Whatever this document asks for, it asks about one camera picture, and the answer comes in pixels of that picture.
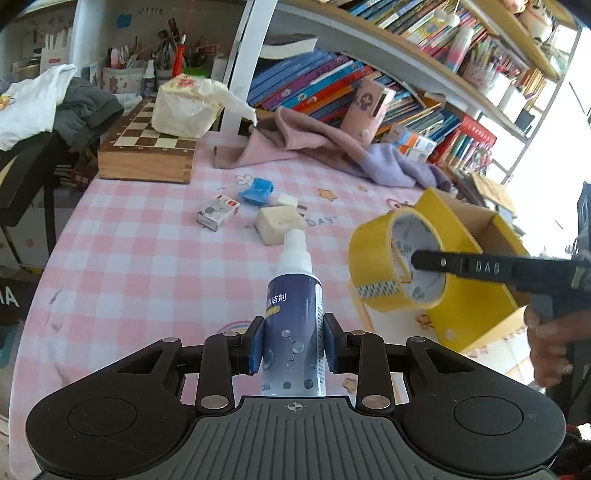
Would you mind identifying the white blue spray bottle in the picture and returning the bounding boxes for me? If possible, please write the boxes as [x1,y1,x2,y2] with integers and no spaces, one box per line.
[260,227,325,397]

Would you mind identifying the yellow tape roll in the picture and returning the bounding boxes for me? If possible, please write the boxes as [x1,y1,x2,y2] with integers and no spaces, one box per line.
[349,207,446,312]

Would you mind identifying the large white charger block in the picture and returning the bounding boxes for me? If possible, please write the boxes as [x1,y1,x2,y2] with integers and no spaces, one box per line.
[255,206,308,246]

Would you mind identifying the red white small box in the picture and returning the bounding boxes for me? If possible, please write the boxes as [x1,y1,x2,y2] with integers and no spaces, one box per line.
[197,194,240,232]

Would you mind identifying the blue packet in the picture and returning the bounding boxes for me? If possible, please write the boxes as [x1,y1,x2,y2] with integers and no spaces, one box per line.
[238,177,274,207]

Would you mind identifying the small white plug adapter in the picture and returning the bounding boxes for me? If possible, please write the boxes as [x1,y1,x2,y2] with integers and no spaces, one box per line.
[276,194,298,208]

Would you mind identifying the person right hand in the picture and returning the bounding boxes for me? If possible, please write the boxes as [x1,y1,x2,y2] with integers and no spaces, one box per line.
[524,305,591,387]

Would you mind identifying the yellow cardboard box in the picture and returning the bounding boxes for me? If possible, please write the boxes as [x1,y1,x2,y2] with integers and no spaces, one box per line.
[349,188,529,352]

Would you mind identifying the pink checkered tablecloth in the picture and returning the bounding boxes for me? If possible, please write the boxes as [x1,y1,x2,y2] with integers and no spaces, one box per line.
[8,130,537,480]

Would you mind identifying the orange white small box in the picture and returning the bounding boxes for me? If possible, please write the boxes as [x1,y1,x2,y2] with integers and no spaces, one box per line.
[385,124,437,163]

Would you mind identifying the white bookshelf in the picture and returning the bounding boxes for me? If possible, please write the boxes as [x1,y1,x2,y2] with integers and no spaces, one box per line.
[0,0,583,186]

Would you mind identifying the wooden chess board box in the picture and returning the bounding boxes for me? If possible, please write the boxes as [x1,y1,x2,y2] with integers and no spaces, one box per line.
[97,98,197,184]

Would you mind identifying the pink purple cloth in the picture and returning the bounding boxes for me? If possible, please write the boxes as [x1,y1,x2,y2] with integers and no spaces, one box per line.
[213,108,452,192]

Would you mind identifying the white tissue pack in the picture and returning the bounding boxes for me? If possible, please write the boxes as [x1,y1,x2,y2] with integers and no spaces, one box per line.
[151,74,257,139]

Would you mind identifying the black keyboard piano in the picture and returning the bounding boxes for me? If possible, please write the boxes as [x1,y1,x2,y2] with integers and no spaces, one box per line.
[1,132,69,227]

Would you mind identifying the pile of clothes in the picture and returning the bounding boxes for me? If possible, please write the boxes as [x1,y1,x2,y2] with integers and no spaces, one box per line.
[1,64,124,152]

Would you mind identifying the pen holder cup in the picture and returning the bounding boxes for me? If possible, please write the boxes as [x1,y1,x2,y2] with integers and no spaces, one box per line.
[102,45,146,94]

